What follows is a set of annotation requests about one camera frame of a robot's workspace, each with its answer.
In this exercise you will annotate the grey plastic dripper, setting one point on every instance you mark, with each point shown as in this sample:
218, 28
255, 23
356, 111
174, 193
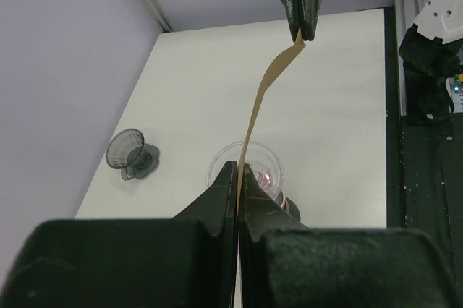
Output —
131, 155

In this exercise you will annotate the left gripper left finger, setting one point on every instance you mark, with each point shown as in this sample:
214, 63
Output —
189, 260

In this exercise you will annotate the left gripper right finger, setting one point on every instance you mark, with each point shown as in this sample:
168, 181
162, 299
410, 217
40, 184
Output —
286, 264

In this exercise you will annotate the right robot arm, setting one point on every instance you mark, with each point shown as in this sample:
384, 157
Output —
428, 50

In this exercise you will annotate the clear glass dripper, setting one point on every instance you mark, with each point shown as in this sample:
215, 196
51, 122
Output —
267, 168

